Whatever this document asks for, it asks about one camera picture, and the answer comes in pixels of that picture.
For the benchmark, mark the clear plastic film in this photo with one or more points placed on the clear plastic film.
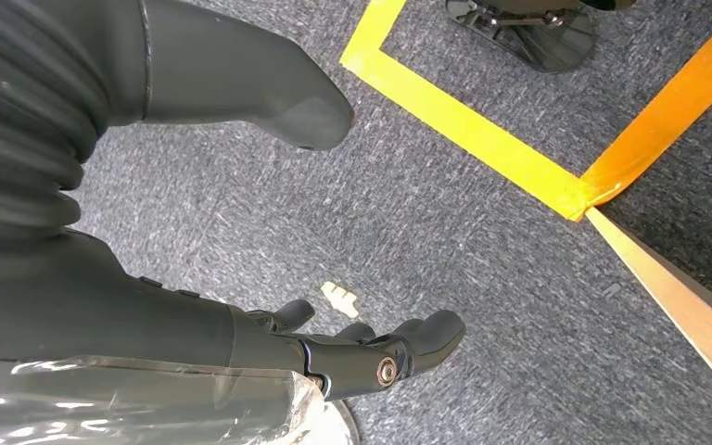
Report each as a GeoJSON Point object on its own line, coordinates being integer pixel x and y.
{"type": "Point", "coordinates": [147, 411]}

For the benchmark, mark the orange floor tape strip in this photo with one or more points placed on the orange floor tape strip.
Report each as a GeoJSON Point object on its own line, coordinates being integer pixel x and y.
{"type": "Point", "coordinates": [669, 104]}

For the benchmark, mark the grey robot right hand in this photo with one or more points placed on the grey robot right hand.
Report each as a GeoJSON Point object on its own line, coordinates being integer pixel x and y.
{"type": "Point", "coordinates": [147, 319]}

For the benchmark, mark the yellow floor tape strip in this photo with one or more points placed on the yellow floor tape strip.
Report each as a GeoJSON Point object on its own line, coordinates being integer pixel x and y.
{"type": "Point", "coordinates": [454, 123]}

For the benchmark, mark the black robot foot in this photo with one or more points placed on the black robot foot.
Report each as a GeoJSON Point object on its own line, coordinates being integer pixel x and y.
{"type": "Point", "coordinates": [540, 37]}

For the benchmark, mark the pale floor debris piece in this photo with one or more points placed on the pale floor debris piece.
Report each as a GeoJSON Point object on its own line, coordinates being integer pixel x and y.
{"type": "Point", "coordinates": [340, 300]}

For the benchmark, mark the light wooden table edge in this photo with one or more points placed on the light wooden table edge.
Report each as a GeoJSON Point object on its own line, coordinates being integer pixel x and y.
{"type": "Point", "coordinates": [700, 313]}

